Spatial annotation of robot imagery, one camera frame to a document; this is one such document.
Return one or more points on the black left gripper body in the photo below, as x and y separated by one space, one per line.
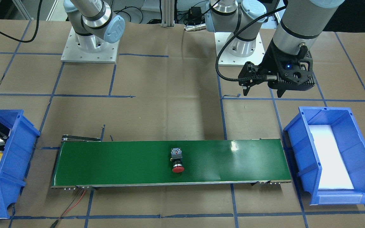
270 63

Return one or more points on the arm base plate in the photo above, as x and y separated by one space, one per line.
238 52
89 49

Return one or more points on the blue plastic bin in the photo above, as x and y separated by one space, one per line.
15 160
351 145

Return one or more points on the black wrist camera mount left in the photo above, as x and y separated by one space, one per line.
296 74

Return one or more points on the aluminium frame post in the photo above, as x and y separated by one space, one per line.
168 12

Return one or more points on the green conveyor belt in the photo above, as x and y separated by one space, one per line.
147 163

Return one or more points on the red push button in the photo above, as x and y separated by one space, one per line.
176 159

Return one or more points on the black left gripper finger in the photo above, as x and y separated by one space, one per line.
280 92
251 75

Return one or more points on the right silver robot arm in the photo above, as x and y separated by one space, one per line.
66 96

